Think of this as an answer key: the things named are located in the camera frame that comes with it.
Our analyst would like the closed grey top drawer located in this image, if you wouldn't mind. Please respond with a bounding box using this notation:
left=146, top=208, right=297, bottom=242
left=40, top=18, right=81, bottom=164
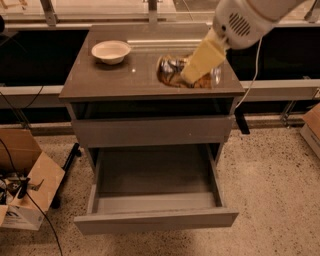
left=72, top=116, right=233, bottom=148

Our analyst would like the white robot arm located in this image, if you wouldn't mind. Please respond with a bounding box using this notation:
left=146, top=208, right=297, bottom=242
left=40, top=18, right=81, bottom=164
left=181, top=0, right=305, bottom=84

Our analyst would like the crushed orange soda can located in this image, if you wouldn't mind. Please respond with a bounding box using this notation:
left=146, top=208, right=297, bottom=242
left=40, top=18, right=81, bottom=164
left=156, top=55, right=222, bottom=89

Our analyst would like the white paper bowl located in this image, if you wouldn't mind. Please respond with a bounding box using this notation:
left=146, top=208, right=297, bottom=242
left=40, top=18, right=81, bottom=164
left=91, top=40, right=131, bottom=65

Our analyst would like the black stand leg right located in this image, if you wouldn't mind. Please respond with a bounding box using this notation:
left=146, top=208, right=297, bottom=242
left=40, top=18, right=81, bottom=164
left=235, top=109, right=250, bottom=135

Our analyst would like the open grey middle drawer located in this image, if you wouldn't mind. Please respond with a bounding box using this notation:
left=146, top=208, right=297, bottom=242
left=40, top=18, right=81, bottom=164
left=74, top=144, right=238, bottom=235

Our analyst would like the white hanging cable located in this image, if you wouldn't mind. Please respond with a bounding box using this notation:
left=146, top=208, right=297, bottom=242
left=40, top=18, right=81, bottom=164
left=235, top=36, right=263, bottom=110

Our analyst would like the black stand leg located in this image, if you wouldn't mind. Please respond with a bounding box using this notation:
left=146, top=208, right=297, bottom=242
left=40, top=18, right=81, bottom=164
left=235, top=109, right=250, bottom=135
left=51, top=143, right=82, bottom=209

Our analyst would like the black stand leg left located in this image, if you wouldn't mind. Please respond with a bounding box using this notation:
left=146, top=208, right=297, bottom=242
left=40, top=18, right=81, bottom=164
left=51, top=143, right=82, bottom=209

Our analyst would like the open cardboard box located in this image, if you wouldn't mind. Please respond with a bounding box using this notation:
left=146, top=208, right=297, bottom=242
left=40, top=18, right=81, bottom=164
left=0, top=129, right=64, bottom=230

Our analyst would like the metal window railing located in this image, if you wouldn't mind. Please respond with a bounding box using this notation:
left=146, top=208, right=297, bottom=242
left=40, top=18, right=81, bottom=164
left=0, top=0, right=320, bottom=33

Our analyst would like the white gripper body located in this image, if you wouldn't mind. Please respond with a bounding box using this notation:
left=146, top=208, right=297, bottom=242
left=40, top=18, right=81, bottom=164
left=213, top=0, right=277, bottom=50

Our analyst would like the grey drawer cabinet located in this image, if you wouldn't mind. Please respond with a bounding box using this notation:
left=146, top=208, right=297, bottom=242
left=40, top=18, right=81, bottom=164
left=60, top=23, right=244, bottom=165

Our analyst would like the cardboard box at right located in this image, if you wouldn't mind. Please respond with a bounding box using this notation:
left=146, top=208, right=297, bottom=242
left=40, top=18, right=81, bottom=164
left=300, top=103, right=320, bottom=159

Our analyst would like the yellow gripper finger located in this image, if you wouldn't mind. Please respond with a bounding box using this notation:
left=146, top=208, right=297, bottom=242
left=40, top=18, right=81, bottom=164
left=181, top=28, right=228, bottom=83

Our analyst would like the black cable on floor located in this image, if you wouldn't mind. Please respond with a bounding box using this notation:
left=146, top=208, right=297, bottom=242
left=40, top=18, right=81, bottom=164
left=0, top=138, right=64, bottom=256

